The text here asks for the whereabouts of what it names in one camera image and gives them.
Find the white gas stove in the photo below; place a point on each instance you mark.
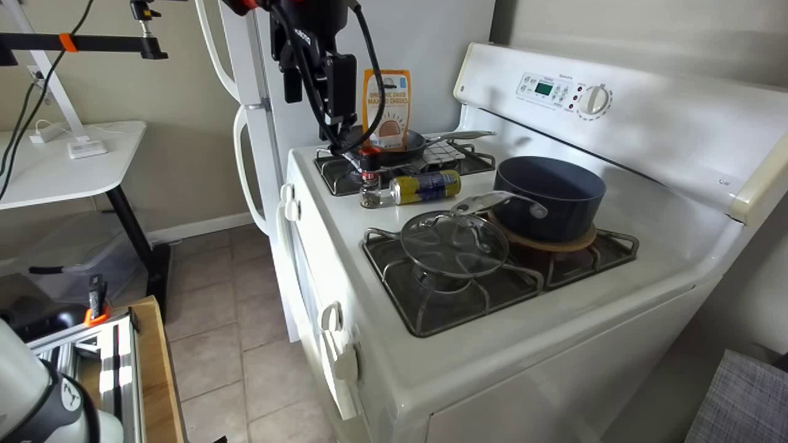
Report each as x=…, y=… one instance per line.
x=492, y=360

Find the clear plastic bin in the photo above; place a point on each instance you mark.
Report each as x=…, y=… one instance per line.
x=82, y=263

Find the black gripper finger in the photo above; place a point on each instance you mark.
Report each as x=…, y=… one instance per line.
x=356, y=137
x=335, y=139

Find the grey woven mat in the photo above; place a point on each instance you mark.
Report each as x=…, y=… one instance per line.
x=741, y=402

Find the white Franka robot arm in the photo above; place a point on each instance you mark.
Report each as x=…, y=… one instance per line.
x=24, y=385

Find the black grate under skillet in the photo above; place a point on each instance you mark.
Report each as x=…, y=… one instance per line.
x=335, y=175

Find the yellow blue spray can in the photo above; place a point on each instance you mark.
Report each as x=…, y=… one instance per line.
x=418, y=189

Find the white pole stand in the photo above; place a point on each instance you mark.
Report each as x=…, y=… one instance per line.
x=56, y=89

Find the red capped spice bottle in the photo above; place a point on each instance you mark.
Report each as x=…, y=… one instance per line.
x=369, y=153

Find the aluminium frame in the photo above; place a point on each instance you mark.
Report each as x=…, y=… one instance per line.
x=111, y=371

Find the checked dish towel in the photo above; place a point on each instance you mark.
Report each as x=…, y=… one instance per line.
x=443, y=153

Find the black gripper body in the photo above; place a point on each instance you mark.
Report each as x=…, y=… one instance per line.
x=338, y=88

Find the dark skillet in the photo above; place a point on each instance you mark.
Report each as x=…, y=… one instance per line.
x=410, y=150

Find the orange food pouch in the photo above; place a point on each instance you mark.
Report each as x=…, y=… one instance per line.
x=388, y=103

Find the black mounting bar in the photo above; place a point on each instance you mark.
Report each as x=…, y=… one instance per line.
x=106, y=45

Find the wooden board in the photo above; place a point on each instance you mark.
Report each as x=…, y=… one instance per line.
x=160, y=378

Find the round cork trivet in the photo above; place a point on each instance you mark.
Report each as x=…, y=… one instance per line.
x=541, y=244

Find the white refrigerator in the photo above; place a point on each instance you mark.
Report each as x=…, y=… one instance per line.
x=427, y=51

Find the orange clip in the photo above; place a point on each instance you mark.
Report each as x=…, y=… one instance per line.
x=66, y=44

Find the black grate under pot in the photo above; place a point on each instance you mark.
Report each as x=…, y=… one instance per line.
x=458, y=300

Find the white oven control dial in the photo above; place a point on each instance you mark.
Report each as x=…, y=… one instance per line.
x=593, y=100

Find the white table with black leg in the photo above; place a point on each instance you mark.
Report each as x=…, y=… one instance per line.
x=56, y=169

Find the glass pot lid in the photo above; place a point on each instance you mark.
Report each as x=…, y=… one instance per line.
x=455, y=244

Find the dark blue pot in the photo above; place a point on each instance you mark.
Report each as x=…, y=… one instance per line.
x=555, y=199

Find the white stove knob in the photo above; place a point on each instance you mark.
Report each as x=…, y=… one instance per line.
x=331, y=318
x=288, y=210
x=288, y=191

